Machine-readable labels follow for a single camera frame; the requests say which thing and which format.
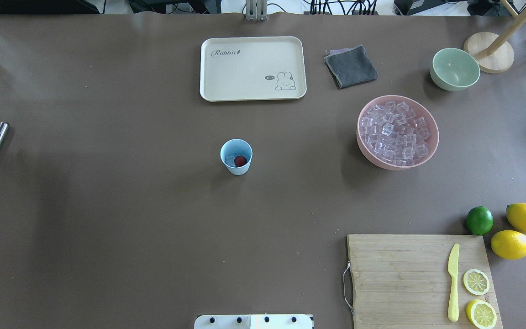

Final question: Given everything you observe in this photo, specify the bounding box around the clear ice cube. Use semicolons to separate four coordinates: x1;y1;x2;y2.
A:
225;154;236;167

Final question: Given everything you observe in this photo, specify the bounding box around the red strawberry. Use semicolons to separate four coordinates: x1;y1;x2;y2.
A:
235;155;248;167

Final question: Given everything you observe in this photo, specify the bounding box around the light blue cup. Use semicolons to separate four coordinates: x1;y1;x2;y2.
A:
220;139;253;175

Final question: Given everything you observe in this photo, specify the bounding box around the ice cubes pile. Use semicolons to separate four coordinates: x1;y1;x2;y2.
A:
359;101;431;166

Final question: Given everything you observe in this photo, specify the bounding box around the cream rabbit tray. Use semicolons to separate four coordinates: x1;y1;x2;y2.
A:
199;36;307;102

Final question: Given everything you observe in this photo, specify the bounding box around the grey folded cloth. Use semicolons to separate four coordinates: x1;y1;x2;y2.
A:
324;44;378;88

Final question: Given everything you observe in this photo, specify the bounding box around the pink bowl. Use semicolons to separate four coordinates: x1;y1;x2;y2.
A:
356;95;440;170

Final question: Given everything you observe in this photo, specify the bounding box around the wooden cutting board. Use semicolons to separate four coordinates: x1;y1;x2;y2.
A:
347;234;491;329

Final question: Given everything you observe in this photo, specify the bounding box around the green bowl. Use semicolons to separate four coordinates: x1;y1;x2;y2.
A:
430;48;480;91

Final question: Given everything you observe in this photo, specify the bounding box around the yellow plastic knife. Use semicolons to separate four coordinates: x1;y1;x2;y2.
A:
447;244;460;322

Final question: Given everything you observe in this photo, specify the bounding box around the green lime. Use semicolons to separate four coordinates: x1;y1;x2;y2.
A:
466;206;494;236

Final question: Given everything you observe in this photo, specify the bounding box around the lemon slice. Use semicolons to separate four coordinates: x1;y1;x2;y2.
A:
462;268;490;296

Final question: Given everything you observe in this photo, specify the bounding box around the lemon half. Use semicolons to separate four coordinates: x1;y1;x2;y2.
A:
466;299;498;329

